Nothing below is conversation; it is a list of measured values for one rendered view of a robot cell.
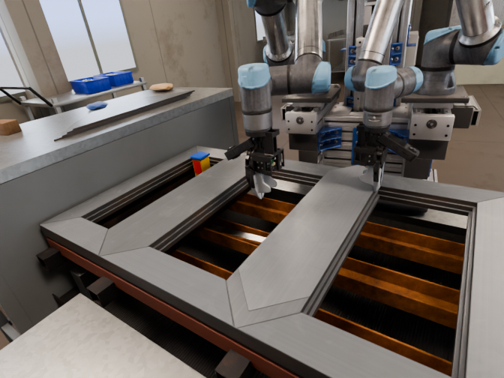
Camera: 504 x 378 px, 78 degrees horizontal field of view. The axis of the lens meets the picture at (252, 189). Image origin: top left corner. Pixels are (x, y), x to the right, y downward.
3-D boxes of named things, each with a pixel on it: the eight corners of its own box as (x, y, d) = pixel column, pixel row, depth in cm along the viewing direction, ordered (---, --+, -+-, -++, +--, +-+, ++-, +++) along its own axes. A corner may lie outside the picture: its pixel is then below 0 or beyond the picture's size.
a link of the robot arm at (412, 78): (391, 64, 94) (368, 70, 89) (428, 65, 86) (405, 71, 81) (388, 90, 98) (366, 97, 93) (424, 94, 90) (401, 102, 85)
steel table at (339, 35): (368, 68, 825) (371, 26, 778) (358, 82, 680) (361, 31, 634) (341, 70, 854) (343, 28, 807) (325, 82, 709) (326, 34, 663)
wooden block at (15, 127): (22, 130, 130) (16, 119, 128) (7, 136, 125) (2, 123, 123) (7, 130, 134) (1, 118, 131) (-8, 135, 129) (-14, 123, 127)
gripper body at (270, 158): (271, 179, 80) (268, 134, 75) (244, 174, 85) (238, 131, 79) (285, 167, 86) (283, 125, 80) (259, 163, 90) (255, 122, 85)
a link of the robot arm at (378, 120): (395, 106, 87) (388, 114, 81) (393, 122, 89) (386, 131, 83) (367, 105, 91) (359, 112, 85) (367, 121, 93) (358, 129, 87)
